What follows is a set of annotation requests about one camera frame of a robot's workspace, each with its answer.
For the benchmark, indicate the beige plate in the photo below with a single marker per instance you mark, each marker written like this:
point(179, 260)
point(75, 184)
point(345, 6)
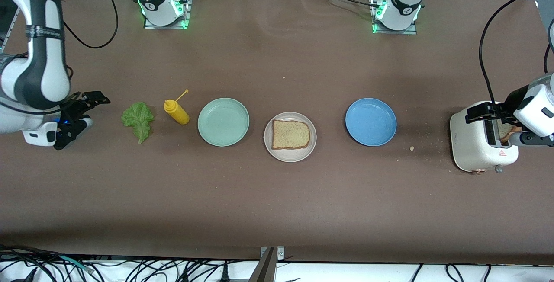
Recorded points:
point(290, 155)

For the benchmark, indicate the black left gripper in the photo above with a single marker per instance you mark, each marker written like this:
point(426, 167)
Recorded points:
point(513, 100)

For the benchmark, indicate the metal table edge bracket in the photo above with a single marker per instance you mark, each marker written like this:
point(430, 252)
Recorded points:
point(268, 269)

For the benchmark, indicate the yellow mustard squeeze bottle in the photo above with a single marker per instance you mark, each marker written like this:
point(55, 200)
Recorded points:
point(178, 114)

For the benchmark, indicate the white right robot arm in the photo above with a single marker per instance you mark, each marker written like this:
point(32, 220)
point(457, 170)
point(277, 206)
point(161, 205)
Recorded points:
point(43, 57)

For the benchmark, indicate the blue plate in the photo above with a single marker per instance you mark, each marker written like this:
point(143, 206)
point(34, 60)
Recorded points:
point(370, 122)

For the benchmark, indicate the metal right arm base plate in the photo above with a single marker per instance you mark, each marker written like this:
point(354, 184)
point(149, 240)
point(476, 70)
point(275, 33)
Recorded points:
point(187, 5)

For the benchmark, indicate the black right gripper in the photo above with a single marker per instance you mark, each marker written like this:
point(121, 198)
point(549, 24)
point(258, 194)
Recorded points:
point(72, 110)

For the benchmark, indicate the mint green plate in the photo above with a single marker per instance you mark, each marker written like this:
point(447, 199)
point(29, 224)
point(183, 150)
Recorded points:
point(223, 122)

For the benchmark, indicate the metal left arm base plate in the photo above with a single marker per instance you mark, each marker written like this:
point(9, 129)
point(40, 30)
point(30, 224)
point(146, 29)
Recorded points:
point(396, 32)

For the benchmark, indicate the green lettuce leaf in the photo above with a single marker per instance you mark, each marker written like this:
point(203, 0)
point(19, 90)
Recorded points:
point(137, 120)

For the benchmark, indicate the aluminium frame rail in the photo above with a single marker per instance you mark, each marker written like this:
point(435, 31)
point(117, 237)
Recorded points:
point(11, 27)

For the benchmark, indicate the black power plug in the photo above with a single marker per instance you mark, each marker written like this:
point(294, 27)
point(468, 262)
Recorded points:
point(224, 274)

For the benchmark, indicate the cream white toaster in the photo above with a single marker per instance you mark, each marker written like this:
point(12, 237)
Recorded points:
point(469, 143)

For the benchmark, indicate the brown bread slice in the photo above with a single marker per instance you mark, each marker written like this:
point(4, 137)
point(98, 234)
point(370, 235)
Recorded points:
point(505, 131)
point(292, 136)

